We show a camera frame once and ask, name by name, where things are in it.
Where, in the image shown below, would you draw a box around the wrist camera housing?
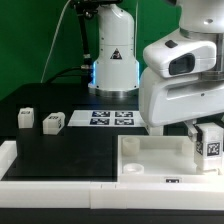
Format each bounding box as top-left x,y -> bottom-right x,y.
143,28 -> 224,80

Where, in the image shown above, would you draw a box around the white cable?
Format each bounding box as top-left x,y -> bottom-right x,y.
40,0 -> 73,84

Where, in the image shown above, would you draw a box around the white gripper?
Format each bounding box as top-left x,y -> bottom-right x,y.
139,68 -> 224,140

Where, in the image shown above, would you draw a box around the white tag sheet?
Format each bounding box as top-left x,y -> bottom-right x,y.
68,110 -> 145,127

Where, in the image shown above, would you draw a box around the white square tabletop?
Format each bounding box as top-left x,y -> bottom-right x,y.
117,135 -> 224,184

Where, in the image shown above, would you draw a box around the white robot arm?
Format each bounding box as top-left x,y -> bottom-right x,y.
88,0 -> 224,133

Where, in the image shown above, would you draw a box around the white U-shaped obstacle fence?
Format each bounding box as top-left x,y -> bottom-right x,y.
0,141 -> 224,210

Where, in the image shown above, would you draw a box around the black cable bundle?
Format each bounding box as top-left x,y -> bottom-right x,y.
46,0 -> 101,84

